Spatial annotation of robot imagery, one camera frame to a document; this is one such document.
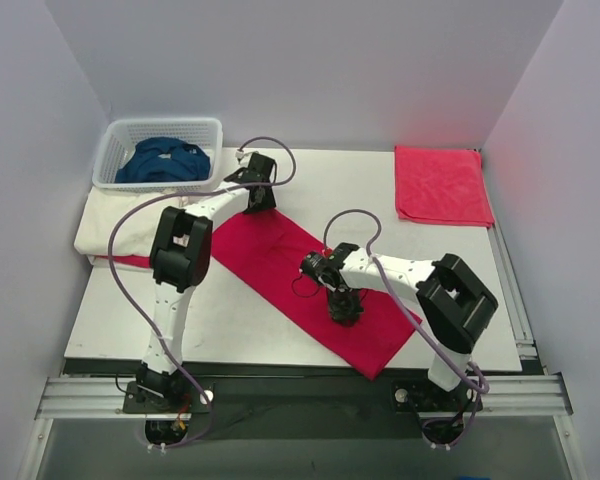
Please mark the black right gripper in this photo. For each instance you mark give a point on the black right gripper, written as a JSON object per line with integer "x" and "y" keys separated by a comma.
{"x": 344, "y": 305}

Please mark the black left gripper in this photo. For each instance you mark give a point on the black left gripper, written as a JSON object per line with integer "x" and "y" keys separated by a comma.
{"x": 258, "y": 196}

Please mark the crimson red t-shirt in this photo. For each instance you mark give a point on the crimson red t-shirt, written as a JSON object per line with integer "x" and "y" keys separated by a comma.
{"x": 265, "y": 251}

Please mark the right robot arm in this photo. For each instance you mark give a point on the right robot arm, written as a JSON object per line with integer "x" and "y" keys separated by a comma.
{"x": 444, "y": 300}

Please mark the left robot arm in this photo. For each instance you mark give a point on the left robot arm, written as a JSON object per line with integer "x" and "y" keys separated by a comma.
{"x": 180, "y": 259}

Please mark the folded red t-shirt under stack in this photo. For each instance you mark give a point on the folded red t-shirt under stack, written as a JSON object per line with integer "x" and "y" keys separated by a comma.
{"x": 132, "y": 262}

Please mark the white plastic laundry basket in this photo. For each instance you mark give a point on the white plastic laundry basket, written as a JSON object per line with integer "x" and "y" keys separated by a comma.
{"x": 118, "y": 144}

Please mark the blue t-shirt in basket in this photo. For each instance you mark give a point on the blue t-shirt in basket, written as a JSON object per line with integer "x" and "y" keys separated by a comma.
{"x": 165, "y": 160}

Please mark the folded white t-shirt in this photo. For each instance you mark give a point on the folded white t-shirt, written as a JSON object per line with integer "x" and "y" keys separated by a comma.
{"x": 102, "y": 211}

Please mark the pink microfiber towel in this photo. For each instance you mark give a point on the pink microfiber towel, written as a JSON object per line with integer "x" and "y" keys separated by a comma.
{"x": 441, "y": 187}

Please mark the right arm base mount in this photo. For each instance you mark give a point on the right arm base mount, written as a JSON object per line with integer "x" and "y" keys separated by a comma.
{"x": 424, "y": 397}

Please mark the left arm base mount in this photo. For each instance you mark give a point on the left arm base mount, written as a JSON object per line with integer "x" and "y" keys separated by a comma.
{"x": 161, "y": 393}

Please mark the aluminium mounting rail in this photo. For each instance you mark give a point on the aluminium mounting rail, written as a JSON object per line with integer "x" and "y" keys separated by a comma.
{"x": 102, "y": 398}

